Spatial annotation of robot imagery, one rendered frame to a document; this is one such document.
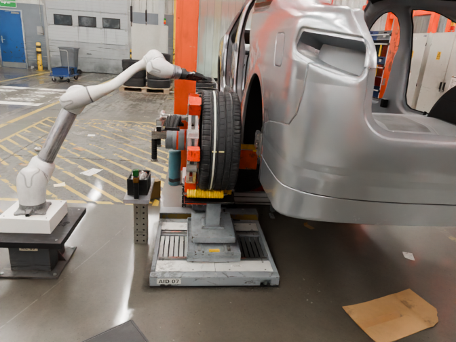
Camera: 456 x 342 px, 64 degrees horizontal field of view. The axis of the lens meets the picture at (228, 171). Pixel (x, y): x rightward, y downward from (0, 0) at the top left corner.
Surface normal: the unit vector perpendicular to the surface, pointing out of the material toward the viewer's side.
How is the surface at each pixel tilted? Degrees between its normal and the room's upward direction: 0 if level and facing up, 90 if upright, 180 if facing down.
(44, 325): 0
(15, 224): 90
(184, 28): 90
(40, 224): 90
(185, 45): 90
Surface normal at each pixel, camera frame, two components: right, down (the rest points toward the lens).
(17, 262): 0.07, 0.33
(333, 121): -0.41, 0.26
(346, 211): -0.11, 0.48
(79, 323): 0.07, -0.94
